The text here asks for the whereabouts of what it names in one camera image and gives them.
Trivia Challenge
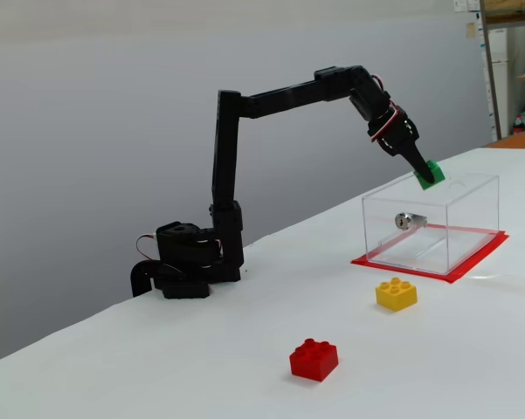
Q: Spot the red white base wire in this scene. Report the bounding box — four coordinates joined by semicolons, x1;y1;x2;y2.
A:
135;234;158;263

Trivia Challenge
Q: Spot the transparent plastic box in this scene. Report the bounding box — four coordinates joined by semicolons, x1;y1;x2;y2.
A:
361;169;500;276

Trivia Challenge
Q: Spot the yellow lego brick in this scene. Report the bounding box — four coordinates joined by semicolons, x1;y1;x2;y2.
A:
375;277;418;313

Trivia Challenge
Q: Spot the red white wrist wire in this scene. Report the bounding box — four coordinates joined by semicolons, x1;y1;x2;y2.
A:
369;73;418;145

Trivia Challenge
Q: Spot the red lego brick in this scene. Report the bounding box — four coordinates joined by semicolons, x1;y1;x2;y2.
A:
288;338;340;383

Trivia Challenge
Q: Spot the green lego brick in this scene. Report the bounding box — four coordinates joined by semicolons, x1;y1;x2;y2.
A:
412;159;446;192

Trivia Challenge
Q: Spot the silver cam lock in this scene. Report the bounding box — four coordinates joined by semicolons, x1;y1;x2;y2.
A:
393;212;428;231

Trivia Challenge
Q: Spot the orange wooden table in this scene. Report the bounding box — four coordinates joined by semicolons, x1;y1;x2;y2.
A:
484;131;525;149

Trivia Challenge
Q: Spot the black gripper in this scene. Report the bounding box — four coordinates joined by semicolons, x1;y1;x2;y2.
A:
366;104;436;184

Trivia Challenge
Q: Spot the metal shelf frame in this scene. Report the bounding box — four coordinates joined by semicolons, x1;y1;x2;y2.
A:
479;0;525;141

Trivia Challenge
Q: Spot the red tape square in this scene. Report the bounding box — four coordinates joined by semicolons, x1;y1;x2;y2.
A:
350;223;510;285

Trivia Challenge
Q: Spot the black table clamp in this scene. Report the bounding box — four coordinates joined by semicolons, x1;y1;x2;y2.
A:
129;259;184;299

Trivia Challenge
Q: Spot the white cabinet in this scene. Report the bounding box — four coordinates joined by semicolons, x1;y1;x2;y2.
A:
488;28;510;132

